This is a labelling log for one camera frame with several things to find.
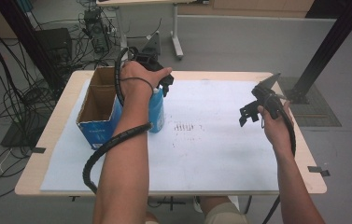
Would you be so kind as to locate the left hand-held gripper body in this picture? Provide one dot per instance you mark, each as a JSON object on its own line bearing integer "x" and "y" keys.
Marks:
{"x": 148, "y": 60}

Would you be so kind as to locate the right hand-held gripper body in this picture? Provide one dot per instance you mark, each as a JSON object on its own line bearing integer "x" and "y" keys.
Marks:
{"x": 268, "y": 96}

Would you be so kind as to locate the blue plastic bottle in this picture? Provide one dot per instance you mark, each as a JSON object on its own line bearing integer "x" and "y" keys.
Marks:
{"x": 157, "y": 112}

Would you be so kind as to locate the blue cardboard box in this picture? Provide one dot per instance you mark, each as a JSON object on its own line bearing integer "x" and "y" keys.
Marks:
{"x": 100, "y": 130}

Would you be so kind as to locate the person's left hand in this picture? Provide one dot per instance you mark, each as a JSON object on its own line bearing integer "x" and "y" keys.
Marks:
{"x": 136, "y": 77}

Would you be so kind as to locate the person's right hand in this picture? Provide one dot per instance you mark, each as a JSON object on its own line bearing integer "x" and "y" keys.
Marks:
{"x": 278, "y": 133}

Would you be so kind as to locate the black wrist band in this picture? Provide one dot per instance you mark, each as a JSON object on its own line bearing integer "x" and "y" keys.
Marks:
{"x": 145, "y": 82}

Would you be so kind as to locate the light wooden table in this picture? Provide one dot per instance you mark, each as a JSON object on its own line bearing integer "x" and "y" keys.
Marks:
{"x": 288, "y": 74}

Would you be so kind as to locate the white desk with legs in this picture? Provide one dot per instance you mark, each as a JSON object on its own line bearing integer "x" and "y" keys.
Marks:
{"x": 176, "y": 28}

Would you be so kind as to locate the white paper sheet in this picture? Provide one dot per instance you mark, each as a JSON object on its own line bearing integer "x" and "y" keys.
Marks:
{"x": 214, "y": 155}

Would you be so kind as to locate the black computer tower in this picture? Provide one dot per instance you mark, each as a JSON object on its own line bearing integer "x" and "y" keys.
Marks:
{"x": 97, "y": 31}

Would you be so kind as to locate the black tape strip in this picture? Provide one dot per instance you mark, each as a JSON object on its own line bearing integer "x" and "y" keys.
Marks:
{"x": 318, "y": 170}
{"x": 38, "y": 150}

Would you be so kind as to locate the black equipment box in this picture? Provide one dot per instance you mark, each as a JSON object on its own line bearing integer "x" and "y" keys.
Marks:
{"x": 55, "y": 43}

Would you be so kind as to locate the person's right leg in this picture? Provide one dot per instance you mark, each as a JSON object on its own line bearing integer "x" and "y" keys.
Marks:
{"x": 223, "y": 213}

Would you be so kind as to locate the person's leg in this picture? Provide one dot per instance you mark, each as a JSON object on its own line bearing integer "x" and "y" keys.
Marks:
{"x": 223, "y": 213}
{"x": 152, "y": 218}

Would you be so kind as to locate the person's left leg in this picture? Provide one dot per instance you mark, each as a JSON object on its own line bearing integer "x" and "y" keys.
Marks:
{"x": 152, "y": 218}

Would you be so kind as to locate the dark flat floor plate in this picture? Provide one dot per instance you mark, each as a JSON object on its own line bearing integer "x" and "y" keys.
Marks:
{"x": 15, "y": 137}

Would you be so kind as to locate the black metal frame post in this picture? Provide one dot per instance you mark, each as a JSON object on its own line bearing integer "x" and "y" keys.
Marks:
{"x": 30, "y": 43}
{"x": 326, "y": 46}

